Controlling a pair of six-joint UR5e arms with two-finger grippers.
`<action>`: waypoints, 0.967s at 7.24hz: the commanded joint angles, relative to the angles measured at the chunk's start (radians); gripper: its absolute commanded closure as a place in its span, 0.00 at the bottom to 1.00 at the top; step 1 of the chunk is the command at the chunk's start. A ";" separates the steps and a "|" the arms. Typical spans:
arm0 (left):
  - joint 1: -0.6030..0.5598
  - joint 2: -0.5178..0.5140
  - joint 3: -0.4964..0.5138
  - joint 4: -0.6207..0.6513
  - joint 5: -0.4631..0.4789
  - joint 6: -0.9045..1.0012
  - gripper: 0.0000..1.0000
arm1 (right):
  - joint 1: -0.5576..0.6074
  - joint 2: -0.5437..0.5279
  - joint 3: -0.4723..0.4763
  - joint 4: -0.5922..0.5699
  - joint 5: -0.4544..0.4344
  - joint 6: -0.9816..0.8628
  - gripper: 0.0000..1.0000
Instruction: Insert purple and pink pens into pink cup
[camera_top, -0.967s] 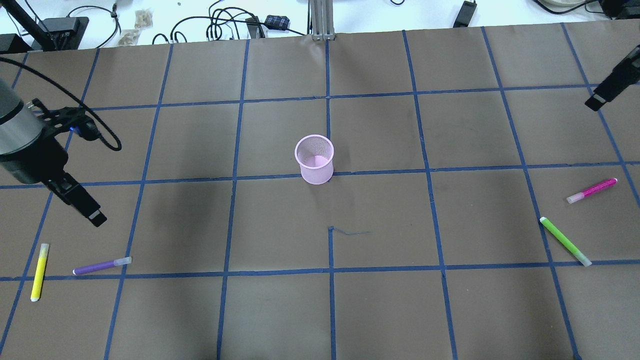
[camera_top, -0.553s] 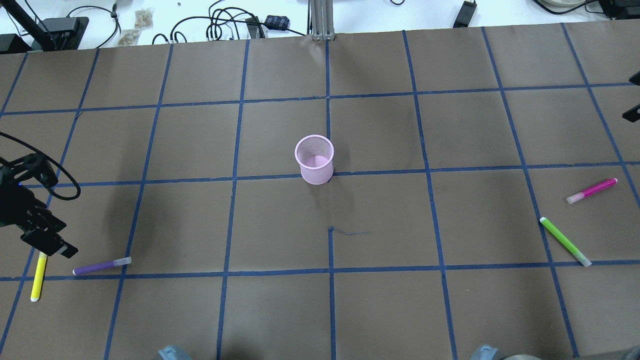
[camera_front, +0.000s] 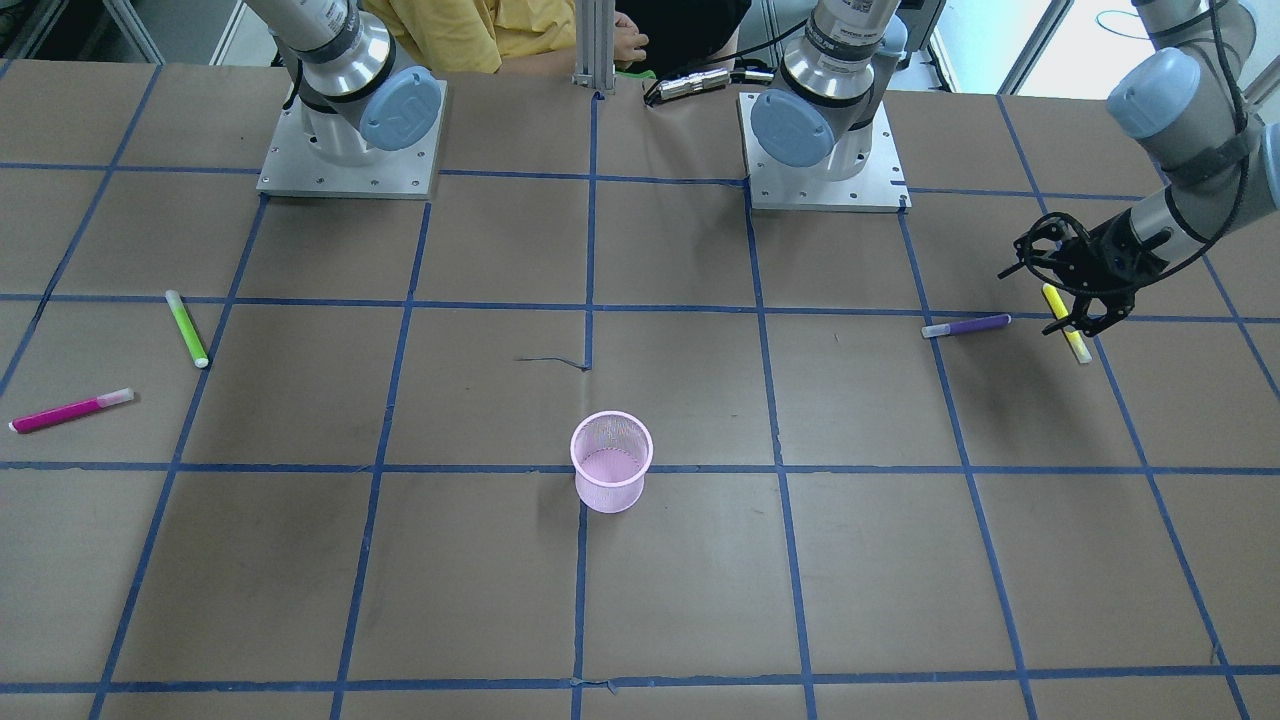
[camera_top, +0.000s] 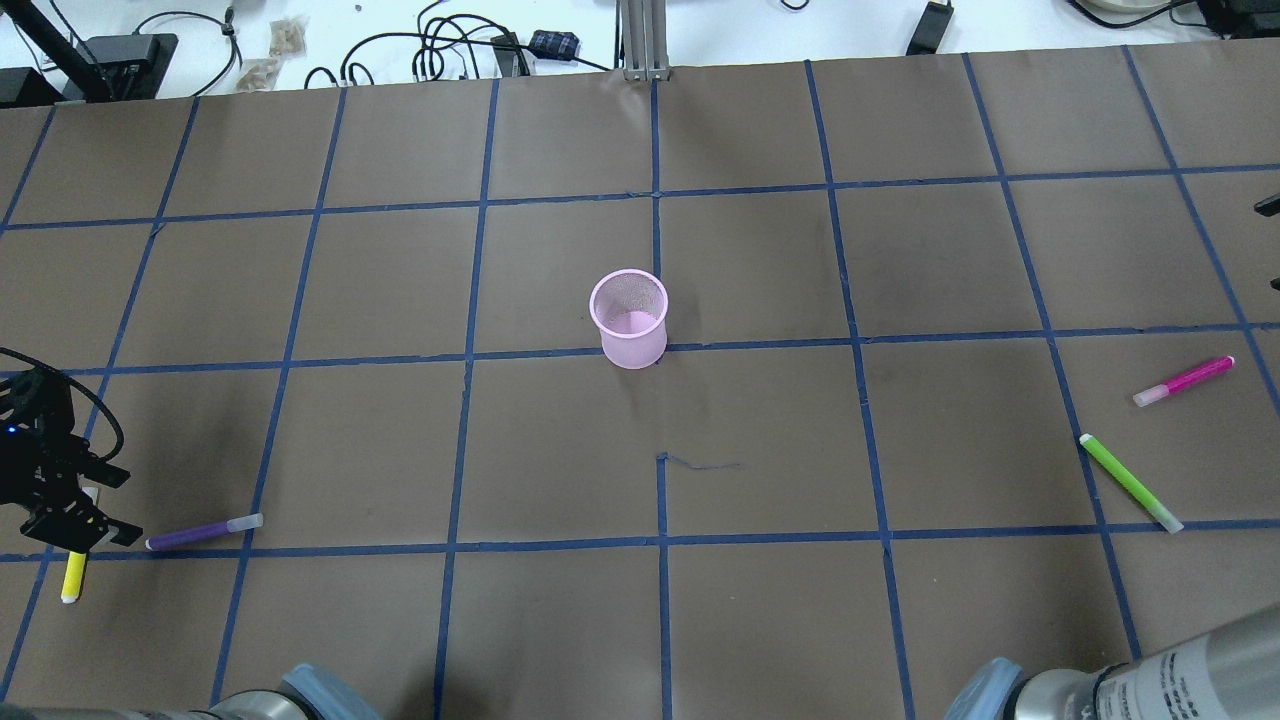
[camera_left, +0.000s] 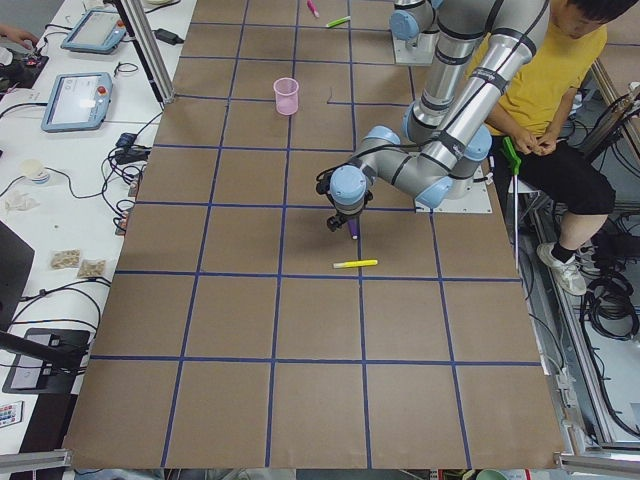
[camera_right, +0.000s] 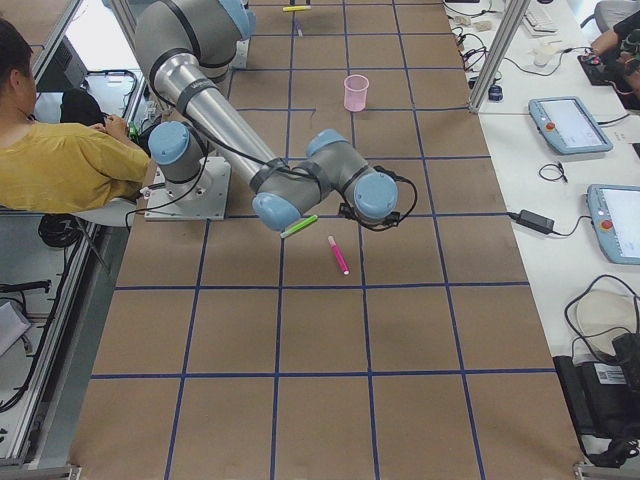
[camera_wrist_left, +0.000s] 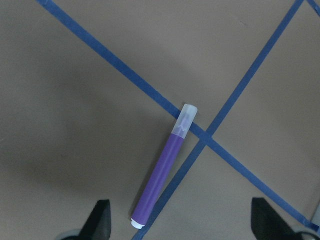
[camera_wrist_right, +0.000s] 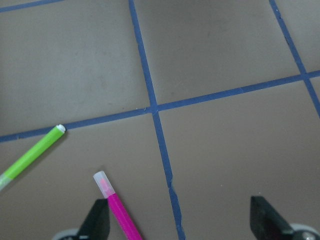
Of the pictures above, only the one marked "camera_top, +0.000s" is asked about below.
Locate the green pen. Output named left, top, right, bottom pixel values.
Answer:
left=1076, top=433, right=1184, bottom=534

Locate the purple pen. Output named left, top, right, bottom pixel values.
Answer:
left=143, top=512, right=264, bottom=552

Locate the aluminium frame post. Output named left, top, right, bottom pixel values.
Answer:
left=616, top=0, right=671, bottom=82

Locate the black cables bundle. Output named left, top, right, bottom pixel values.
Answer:
left=300, top=0, right=611, bottom=86

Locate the black power adapter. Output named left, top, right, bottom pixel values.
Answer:
left=905, top=1, right=954, bottom=56

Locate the yellow pen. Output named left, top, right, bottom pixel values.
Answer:
left=60, top=552, right=88, bottom=605

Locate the pink pen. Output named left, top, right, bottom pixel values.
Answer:
left=1132, top=355, right=1236, bottom=407

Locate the pink mesh cup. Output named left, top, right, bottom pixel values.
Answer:
left=588, top=269, right=669, bottom=370

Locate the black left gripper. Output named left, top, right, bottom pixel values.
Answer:
left=1, top=368, right=143, bottom=551

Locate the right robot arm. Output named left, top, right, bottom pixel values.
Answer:
left=945, top=605, right=1279, bottom=719

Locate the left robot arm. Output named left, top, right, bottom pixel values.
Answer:
left=3, top=348, right=380, bottom=719

